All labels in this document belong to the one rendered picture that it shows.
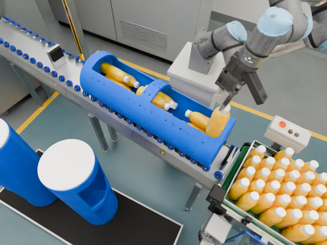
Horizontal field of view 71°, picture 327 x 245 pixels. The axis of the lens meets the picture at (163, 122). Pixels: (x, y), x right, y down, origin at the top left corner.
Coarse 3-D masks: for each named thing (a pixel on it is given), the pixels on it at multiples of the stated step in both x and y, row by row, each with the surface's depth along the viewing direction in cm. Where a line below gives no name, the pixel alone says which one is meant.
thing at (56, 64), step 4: (56, 44) 159; (52, 48) 157; (56, 48) 158; (60, 48) 159; (48, 52) 155; (52, 52) 155; (56, 52) 158; (60, 52) 161; (48, 56) 158; (52, 56) 157; (56, 56) 160; (60, 56) 163; (52, 60) 160; (56, 60) 161; (60, 60) 166; (64, 60) 169; (52, 64) 164; (56, 64) 165; (60, 64) 168; (56, 68) 167
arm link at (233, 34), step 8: (232, 24) 114; (240, 24) 117; (216, 32) 120; (224, 32) 116; (232, 32) 113; (240, 32) 115; (216, 40) 120; (224, 40) 117; (232, 40) 115; (240, 40) 114; (224, 48) 119; (232, 48) 116
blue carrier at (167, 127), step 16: (96, 64) 139; (112, 64) 152; (80, 80) 134; (96, 80) 128; (144, 80) 144; (160, 80) 127; (96, 96) 134; (112, 96) 125; (128, 96) 121; (144, 96) 118; (176, 96) 137; (128, 112) 125; (144, 112) 119; (160, 112) 115; (176, 112) 141; (208, 112) 130; (160, 128) 117; (176, 128) 113; (192, 128) 110; (224, 128) 107; (176, 144) 117; (192, 144) 111; (208, 144) 107; (208, 160) 110
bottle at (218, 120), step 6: (216, 108) 89; (216, 114) 88; (222, 114) 86; (228, 114) 87; (210, 120) 93; (216, 120) 89; (222, 120) 87; (228, 120) 89; (210, 126) 94; (216, 126) 92; (222, 126) 91; (210, 132) 97; (216, 132) 95
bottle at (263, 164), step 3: (264, 159) 118; (261, 162) 118; (264, 162) 117; (261, 165) 118; (264, 165) 117; (267, 165) 116; (270, 165) 115; (273, 165) 117; (258, 168) 121; (261, 168) 119; (270, 168) 116; (270, 171) 118
